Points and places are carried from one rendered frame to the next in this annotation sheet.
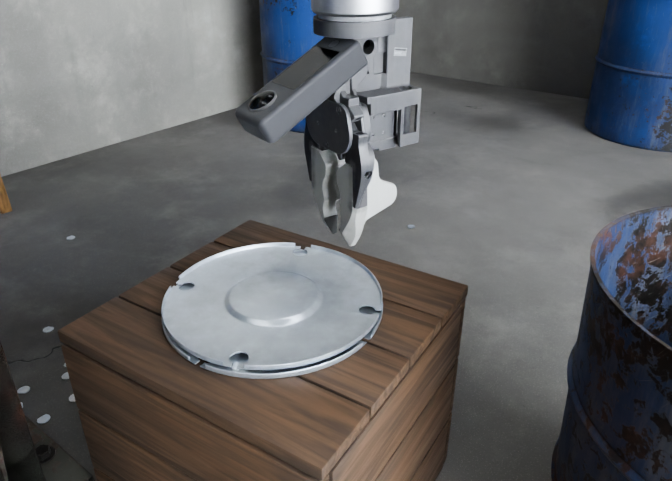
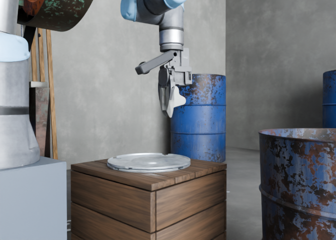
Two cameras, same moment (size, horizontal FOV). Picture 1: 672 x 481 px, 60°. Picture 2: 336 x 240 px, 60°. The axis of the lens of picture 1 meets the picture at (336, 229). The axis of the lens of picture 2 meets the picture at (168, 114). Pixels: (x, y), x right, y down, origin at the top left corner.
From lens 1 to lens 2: 0.45 m
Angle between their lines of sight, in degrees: 27
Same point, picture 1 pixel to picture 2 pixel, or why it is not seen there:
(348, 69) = (167, 57)
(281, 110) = (146, 64)
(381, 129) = (179, 78)
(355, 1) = (169, 38)
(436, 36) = (251, 131)
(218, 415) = (119, 176)
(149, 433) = (95, 199)
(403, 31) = (186, 51)
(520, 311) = not seen: hidden behind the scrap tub
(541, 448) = not seen: outside the picture
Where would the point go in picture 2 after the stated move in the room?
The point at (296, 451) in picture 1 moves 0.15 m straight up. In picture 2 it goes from (144, 181) to (144, 125)
